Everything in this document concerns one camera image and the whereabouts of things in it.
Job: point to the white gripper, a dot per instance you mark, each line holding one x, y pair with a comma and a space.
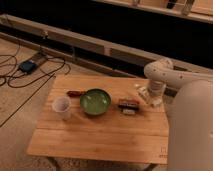
152, 93

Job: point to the dark snack bar packet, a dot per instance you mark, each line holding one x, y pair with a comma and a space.
128, 104

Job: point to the wooden slatted table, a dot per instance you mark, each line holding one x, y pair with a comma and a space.
113, 136

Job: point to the black power adapter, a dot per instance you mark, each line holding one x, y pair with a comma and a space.
27, 67

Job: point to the green ceramic bowl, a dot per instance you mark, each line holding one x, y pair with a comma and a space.
95, 102

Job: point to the small white packet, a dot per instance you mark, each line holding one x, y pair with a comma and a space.
128, 112

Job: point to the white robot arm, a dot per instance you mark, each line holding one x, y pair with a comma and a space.
190, 140

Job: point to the translucent plastic cup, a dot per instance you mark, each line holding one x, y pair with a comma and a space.
61, 106

